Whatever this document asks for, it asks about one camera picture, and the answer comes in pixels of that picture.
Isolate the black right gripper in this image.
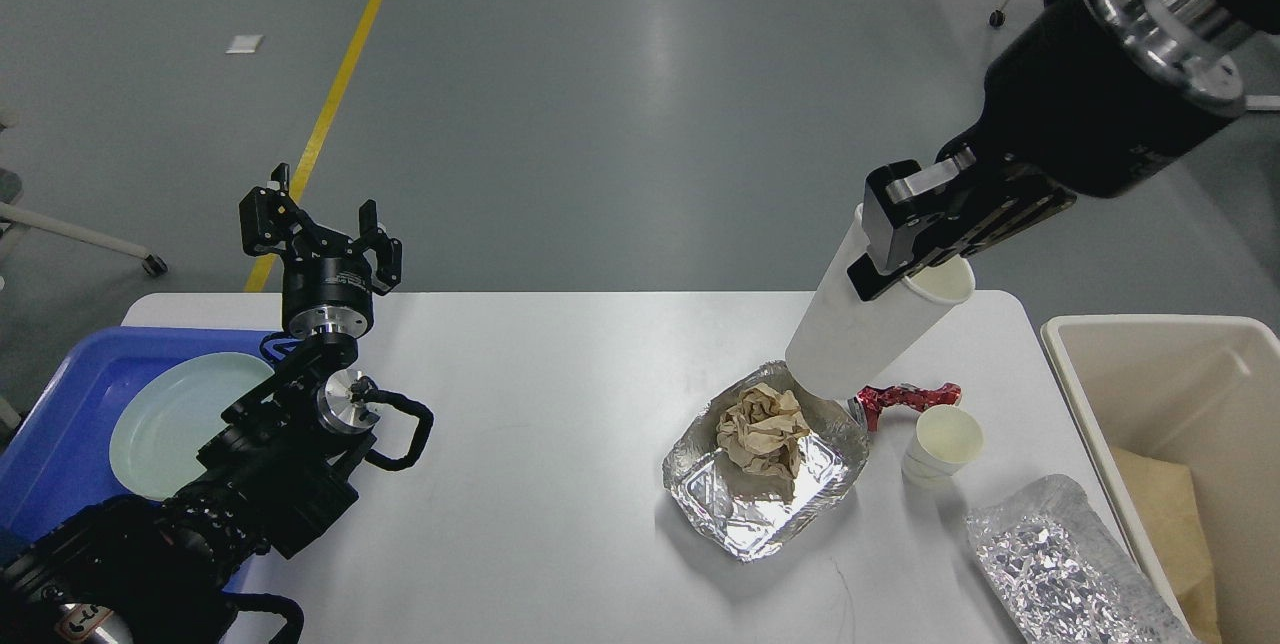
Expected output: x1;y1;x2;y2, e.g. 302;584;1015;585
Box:
847;0;1245;301

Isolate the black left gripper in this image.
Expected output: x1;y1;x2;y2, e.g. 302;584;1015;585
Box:
239;164;403;339

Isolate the cream paper cup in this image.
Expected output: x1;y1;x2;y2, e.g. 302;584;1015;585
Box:
901;405;986;487
783;207;977;401

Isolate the mint green plate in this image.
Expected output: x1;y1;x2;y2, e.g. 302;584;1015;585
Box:
108;352;273;501

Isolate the brown paper bag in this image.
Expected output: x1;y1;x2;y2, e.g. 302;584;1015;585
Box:
1110;446;1222;643

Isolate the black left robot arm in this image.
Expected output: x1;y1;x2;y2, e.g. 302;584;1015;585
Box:
3;164;434;643

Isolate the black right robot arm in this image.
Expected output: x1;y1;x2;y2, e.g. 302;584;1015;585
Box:
844;0;1279;301

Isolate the crushed red can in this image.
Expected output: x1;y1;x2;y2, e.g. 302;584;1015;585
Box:
851;382;963;433

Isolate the white floor marker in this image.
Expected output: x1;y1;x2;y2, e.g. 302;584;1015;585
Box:
225;35;265;56

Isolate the crumpled brown paper ball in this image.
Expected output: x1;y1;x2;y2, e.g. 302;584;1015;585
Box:
716;383;812;481

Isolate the white chair left background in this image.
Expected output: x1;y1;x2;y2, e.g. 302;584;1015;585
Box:
1;166;169;278

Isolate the beige plastic bin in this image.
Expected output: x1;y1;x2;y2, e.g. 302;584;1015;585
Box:
1041;312;1279;643

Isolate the aluminium foil tray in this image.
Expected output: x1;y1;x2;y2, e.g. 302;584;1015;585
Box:
660;360;870;562

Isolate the blue plastic tray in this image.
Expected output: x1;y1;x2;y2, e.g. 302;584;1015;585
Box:
1;328;284;607

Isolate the white bar on floor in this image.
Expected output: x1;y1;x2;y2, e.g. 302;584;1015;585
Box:
1245;93;1280;114

